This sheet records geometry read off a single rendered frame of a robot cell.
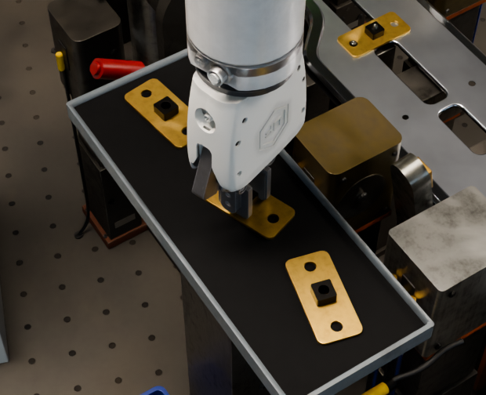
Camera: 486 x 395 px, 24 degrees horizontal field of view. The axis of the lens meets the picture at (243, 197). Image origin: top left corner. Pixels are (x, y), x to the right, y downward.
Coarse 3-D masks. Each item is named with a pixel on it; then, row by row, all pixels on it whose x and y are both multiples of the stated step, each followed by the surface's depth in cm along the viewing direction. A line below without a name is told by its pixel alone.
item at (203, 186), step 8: (208, 152) 87; (200, 160) 88; (208, 160) 87; (200, 168) 88; (208, 168) 88; (200, 176) 88; (208, 176) 88; (200, 184) 89; (208, 184) 88; (216, 184) 90; (192, 192) 90; (200, 192) 89; (208, 192) 89; (216, 192) 91
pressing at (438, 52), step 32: (320, 0) 137; (352, 0) 137; (384, 0) 137; (416, 0) 137; (320, 32) 133; (416, 32) 133; (448, 32) 133; (320, 64) 130; (352, 64) 130; (384, 64) 130; (416, 64) 131; (448, 64) 130; (480, 64) 130; (352, 96) 127; (384, 96) 127; (416, 96) 127; (448, 96) 127; (480, 96) 127; (416, 128) 124; (448, 128) 124; (448, 160) 122; (480, 160) 122; (448, 192) 119
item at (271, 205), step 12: (252, 192) 97; (216, 204) 98; (252, 204) 97; (264, 204) 98; (276, 204) 98; (240, 216) 97; (252, 216) 97; (264, 216) 97; (288, 216) 97; (252, 228) 96; (264, 228) 96; (276, 228) 96
